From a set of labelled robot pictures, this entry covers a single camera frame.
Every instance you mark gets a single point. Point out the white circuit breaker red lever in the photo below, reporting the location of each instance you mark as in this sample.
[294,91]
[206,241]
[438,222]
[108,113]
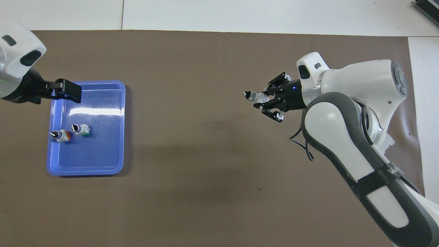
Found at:
[387,142]

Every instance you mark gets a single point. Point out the selector switch orange base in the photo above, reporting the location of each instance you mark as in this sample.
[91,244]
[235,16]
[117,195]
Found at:
[61,135]
[255,96]

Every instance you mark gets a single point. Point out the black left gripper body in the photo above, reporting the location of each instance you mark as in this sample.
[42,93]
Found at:
[25,89]

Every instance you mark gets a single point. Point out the selector switch green base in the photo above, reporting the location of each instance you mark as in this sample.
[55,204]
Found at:
[81,129]

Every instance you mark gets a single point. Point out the brown table mat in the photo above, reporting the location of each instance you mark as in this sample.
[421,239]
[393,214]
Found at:
[205,137]

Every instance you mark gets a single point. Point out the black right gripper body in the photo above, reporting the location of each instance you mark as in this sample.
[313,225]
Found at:
[291,96]

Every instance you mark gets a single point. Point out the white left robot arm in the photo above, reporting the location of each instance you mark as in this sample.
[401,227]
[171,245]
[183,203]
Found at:
[17,51]

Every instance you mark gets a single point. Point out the blue plastic tray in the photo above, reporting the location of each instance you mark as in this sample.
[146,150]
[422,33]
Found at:
[96,154]

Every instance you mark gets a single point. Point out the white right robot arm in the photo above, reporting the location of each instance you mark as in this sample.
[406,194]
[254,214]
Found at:
[343,137]

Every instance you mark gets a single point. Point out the grey ribbed device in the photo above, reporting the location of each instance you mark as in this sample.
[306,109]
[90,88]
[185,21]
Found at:
[428,7]

